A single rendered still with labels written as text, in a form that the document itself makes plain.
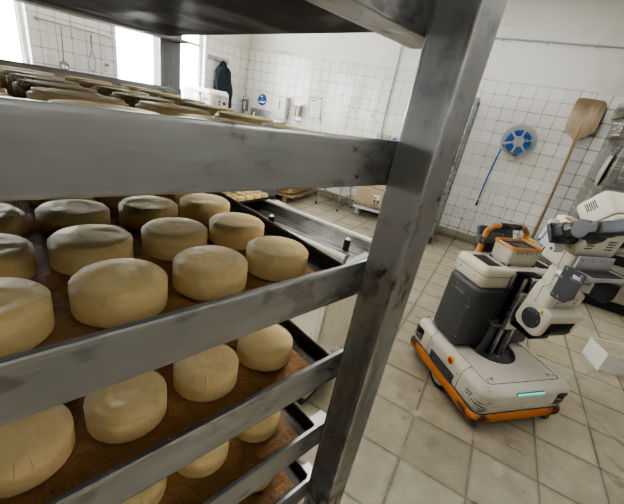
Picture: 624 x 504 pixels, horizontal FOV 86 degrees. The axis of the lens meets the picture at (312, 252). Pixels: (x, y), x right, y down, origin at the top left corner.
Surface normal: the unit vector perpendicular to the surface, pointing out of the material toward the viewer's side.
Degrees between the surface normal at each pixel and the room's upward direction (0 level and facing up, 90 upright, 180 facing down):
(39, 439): 0
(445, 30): 90
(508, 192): 90
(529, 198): 90
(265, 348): 0
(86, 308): 90
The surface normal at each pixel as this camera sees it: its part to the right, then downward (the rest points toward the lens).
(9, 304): 0.17, -0.90
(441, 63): -0.73, 0.15
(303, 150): 0.66, 0.40
